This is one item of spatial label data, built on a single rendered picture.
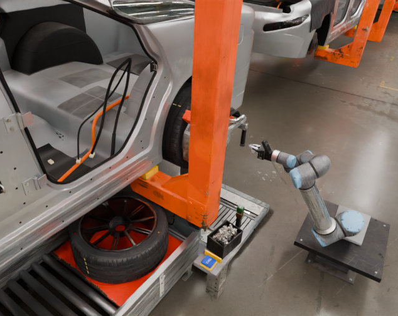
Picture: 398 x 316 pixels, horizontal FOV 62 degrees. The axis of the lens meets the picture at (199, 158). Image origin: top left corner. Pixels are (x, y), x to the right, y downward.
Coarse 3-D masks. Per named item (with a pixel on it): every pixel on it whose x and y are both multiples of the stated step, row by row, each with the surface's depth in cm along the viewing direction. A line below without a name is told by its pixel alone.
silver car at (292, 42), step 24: (264, 0) 471; (288, 0) 462; (336, 0) 475; (360, 0) 636; (264, 24) 433; (288, 24) 426; (336, 24) 546; (264, 48) 450; (288, 48) 444; (312, 48) 488
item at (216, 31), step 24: (216, 0) 142; (240, 0) 149; (216, 24) 147; (216, 48) 152; (192, 72) 166; (216, 72) 158; (192, 96) 173; (216, 96) 164; (192, 120) 181; (216, 120) 173; (192, 144) 189; (216, 144) 184; (192, 168) 198; (216, 168) 196; (192, 192) 209; (216, 192) 210; (192, 216) 219; (216, 216) 226
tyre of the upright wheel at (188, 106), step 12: (180, 96) 240; (180, 108) 235; (168, 120) 237; (180, 120) 233; (168, 132) 237; (180, 132) 236; (168, 144) 241; (180, 144) 242; (168, 156) 250; (180, 156) 248
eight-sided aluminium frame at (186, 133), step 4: (188, 124) 235; (188, 128) 235; (184, 132) 235; (188, 132) 234; (184, 136) 236; (188, 136) 234; (184, 140) 238; (188, 140) 236; (184, 144) 240; (188, 144) 237; (184, 148) 242; (188, 148) 239; (184, 152) 244; (188, 152) 241; (184, 156) 246; (188, 156) 243; (188, 160) 245
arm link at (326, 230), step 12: (300, 168) 198; (312, 168) 195; (300, 180) 196; (312, 180) 197; (312, 192) 203; (312, 204) 209; (324, 204) 214; (312, 216) 220; (324, 216) 217; (312, 228) 236; (324, 228) 223; (336, 228) 226; (324, 240) 228; (336, 240) 229
